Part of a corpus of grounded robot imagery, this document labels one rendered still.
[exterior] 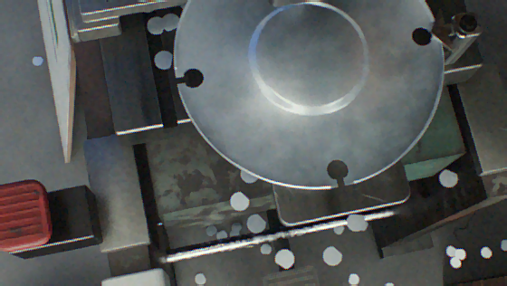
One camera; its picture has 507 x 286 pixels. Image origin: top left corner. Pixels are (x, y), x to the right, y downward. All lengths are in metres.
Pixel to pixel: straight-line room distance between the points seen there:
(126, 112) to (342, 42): 0.26
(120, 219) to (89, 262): 0.66
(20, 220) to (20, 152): 0.83
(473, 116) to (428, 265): 0.67
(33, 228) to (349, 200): 0.32
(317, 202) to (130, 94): 0.26
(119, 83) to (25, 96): 0.80
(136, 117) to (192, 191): 0.12
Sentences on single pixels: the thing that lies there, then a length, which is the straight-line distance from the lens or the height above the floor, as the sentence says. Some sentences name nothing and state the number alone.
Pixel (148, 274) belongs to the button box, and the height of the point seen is 0.63.
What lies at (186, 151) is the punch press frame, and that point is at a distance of 0.87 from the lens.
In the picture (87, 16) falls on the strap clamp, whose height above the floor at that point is 0.75.
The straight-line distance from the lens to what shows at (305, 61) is 0.76.
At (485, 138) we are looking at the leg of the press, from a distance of 0.94.
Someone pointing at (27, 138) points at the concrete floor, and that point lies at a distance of 1.59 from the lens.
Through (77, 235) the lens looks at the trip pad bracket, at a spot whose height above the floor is 0.71.
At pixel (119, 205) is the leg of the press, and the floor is 0.64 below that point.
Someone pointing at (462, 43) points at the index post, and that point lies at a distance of 0.82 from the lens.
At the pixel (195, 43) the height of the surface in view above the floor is 0.78.
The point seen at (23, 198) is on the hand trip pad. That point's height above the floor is 0.76.
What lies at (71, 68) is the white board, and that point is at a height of 0.51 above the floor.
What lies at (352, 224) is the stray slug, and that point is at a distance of 0.87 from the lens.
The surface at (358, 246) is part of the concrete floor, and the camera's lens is 1.53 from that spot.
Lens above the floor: 1.49
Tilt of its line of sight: 75 degrees down
